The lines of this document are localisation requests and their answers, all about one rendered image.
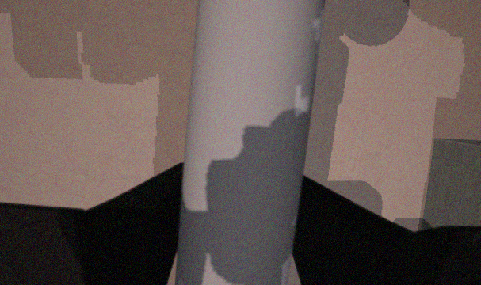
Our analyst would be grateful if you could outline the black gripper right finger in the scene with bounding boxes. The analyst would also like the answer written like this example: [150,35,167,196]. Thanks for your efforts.
[292,175,481,285]

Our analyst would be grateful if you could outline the grey metal pipe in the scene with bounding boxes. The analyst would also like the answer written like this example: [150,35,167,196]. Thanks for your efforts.
[175,0,325,285]

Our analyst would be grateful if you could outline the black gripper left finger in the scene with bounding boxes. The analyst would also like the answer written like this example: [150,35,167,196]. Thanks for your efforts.
[0,163,184,285]

